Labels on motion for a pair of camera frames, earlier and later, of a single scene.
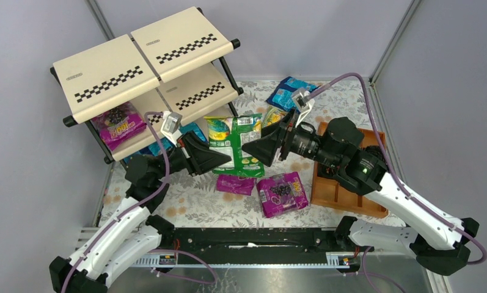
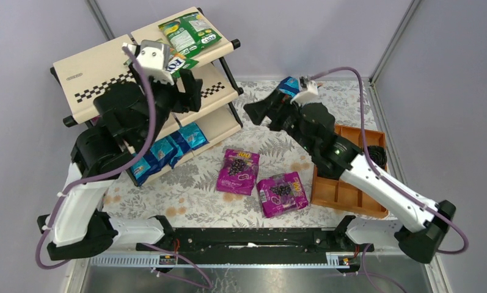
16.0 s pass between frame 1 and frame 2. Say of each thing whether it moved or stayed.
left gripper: moved
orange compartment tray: stayed
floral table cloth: stayed
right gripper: moved
